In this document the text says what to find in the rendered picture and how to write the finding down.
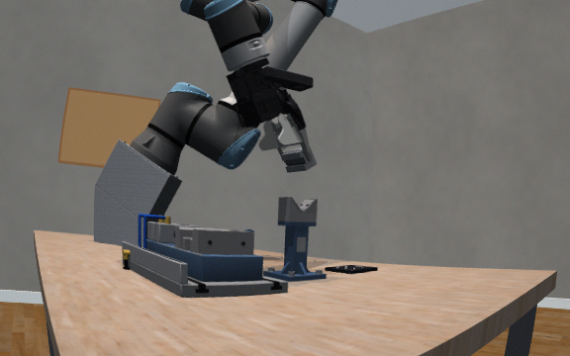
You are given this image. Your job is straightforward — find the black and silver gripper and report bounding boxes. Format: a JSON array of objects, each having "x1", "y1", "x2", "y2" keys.
[{"x1": 227, "y1": 58, "x2": 312, "y2": 162}]

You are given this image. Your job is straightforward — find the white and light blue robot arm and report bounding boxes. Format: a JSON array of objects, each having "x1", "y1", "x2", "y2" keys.
[{"x1": 130, "y1": 0, "x2": 337, "y2": 176}]

